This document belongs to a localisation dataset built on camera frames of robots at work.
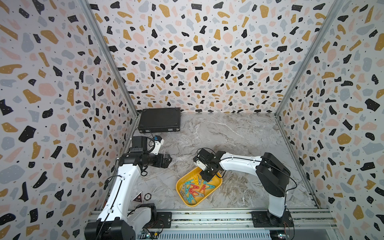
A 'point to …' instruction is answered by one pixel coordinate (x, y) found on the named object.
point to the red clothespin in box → (193, 186)
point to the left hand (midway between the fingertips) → (164, 157)
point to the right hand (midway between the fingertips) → (204, 176)
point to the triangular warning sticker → (138, 198)
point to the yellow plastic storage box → (192, 188)
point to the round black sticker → (147, 196)
